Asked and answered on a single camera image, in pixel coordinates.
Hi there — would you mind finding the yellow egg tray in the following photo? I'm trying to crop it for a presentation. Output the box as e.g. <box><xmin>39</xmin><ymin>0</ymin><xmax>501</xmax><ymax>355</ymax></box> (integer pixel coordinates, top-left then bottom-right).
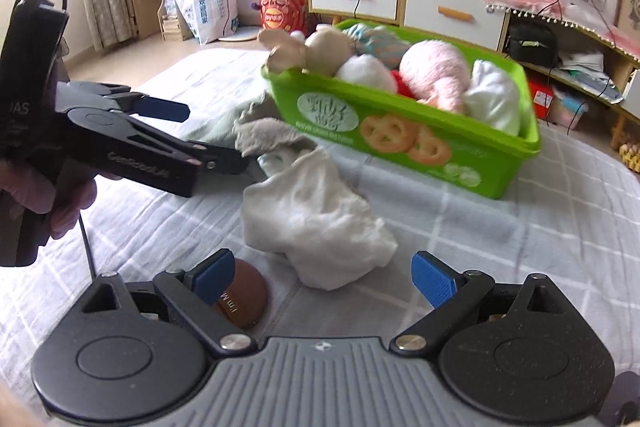
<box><xmin>618</xmin><ymin>142</ymin><xmax>640</xmax><ymax>173</ymax></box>

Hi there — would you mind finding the grey green towel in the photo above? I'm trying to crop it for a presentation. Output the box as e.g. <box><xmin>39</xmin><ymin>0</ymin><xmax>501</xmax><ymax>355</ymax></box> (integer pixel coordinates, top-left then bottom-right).
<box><xmin>179</xmin><ymin>91</ymin><xmax>318</xmax><ymax>157</ymax></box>

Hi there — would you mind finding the brown round powder puff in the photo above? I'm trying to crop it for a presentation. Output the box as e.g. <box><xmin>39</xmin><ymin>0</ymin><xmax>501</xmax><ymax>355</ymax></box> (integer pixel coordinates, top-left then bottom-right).
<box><xmin>214</xmin><ymin>259</ymin><xmax>269</xmax><ymax>331</ymax></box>

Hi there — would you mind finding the red cartoon barrel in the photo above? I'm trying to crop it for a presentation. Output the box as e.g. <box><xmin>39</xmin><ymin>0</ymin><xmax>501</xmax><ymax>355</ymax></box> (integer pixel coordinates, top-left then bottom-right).
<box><xmin>257</xmin><ymin>0</ymin><xmax>308</xmax><ymax>32</ymax></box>

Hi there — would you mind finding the pink lace cloth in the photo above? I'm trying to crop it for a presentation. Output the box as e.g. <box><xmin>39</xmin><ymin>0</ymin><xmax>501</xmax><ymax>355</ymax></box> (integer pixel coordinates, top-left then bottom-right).
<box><xmin>483</xmin><ymin>0</ymin><xmax>639</xmax><ymax>64</ymax></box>

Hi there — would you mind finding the framed girl drawing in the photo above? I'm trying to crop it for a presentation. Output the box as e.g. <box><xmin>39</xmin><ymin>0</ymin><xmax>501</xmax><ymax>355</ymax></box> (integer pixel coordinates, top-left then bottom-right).
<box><xmin>615</xmin><ymin>0</ymin><xmax>640</xmax><ymax>37</ymax></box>

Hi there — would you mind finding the person's left hand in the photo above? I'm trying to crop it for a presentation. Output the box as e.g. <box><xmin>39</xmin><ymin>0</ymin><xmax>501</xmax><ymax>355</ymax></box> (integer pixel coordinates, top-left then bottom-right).
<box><xmin>1</xmin><ymin>158</ymin><xmax>98</xmax><ymax>239</ymax></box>

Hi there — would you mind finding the white cloth in bin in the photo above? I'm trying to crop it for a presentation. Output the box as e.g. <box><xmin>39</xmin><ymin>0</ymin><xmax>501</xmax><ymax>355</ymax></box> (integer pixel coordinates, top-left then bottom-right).
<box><xmin>463</xmin><ymin>60</ymin><xmax>521</xmax><ymax>135</ymax></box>

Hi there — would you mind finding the white paper shopping bag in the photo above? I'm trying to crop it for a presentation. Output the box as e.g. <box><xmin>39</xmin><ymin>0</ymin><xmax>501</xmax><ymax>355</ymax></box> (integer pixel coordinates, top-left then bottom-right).
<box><xmin>176</xmin><ymin>0</ymin><xmax>240</xmax><ymax>44</ymax></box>

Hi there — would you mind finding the red shoe box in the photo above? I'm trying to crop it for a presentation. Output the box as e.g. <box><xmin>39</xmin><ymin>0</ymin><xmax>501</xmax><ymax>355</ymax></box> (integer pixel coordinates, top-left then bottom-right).
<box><xmin>526</xmin><ymin>70</ymin><xmax>554</xmax><ymax>120</ymax></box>

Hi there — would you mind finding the white cloth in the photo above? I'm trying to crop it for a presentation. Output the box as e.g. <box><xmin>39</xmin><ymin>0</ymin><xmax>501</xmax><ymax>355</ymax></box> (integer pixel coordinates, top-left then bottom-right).
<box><xmin>463</xmin><ymin>60</ymin><xmax>521</xmax><ymax>135</ymax></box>
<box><xmin>241</xmin><ymin>147</ymin><xmax>398</xmax><ymax>291</ymax></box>

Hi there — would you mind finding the grey checked table cloth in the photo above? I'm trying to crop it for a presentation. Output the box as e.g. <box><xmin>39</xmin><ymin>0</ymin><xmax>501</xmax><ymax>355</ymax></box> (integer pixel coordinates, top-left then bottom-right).
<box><xmin>0</xmin><ymin>48</ymin><xmax>640</xmax><ymax>413</ymax></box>

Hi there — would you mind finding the black bag in cabinet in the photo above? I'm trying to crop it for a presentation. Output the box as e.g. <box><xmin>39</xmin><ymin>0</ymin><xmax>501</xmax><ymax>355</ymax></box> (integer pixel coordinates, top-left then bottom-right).
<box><xmin>506</xmin><ymin>23</ymin><xmax>559</xmax><ymax>68</ymax></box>

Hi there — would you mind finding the wooden white tv cabinet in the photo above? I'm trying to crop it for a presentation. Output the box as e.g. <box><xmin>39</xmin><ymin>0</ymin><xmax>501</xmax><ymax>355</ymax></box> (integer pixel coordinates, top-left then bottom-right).
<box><xmin>399</xmin><ymin>0</ymin><xmax>640</xmax><ymax>153</ymax></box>

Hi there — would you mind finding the blue patterned fabric doll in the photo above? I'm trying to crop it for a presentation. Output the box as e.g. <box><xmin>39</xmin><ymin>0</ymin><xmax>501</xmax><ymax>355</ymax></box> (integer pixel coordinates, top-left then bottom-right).
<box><xmin>343</xmin><ymin>23</ymin><xmax>411</xmax><ymax>70</ymax></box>

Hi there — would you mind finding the white and red santa plush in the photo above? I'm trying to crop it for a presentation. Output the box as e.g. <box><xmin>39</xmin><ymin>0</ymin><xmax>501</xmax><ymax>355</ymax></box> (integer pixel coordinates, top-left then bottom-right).
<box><xmin>335</xmin><ymin>54</ymin><xmax>416</xmax><ymax>100</ymax></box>

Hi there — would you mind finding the pink fluffy plush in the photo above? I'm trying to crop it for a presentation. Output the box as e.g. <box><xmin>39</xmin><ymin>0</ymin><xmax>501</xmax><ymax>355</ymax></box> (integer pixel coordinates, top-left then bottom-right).
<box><xmin>399</xmin><ymin>40</ymin><xmax>471</xmax><ymax>114</ymax></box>

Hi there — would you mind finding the beige bunny plush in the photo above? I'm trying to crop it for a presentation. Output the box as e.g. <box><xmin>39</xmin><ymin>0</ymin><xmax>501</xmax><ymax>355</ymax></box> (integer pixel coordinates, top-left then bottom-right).
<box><xmin>257</xmin><ymin>25</ymin><xmax>355</xmax><ymax>77</ymax></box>

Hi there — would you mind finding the green plastic bin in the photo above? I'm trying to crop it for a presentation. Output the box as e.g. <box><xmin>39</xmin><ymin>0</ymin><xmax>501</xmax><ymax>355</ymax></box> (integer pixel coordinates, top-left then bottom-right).
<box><xmin>262</xmin><ymin>26</ymin><xmax>540</xmax><ymax>198</ymax></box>

